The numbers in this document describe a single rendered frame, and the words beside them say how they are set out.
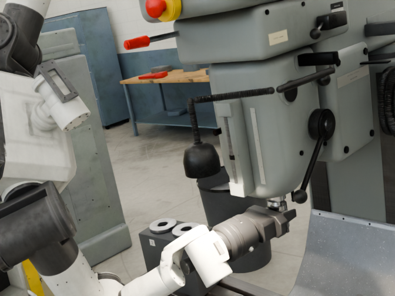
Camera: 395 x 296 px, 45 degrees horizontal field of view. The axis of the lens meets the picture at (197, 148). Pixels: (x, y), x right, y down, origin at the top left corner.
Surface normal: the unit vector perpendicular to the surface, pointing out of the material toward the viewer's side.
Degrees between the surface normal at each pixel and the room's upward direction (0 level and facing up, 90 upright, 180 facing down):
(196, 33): 90
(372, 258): 62
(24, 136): 58
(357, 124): 90
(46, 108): 90
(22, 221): 45
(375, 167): 90
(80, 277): 99
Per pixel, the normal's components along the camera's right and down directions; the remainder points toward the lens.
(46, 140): 0.63, -0.50
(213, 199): -0.60, 0.39
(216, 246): 0.39, -0.48
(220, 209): -0.41, 0.39
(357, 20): 0.70, 0.08
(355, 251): -0.70, -0.14
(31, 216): -0.03, -0.48
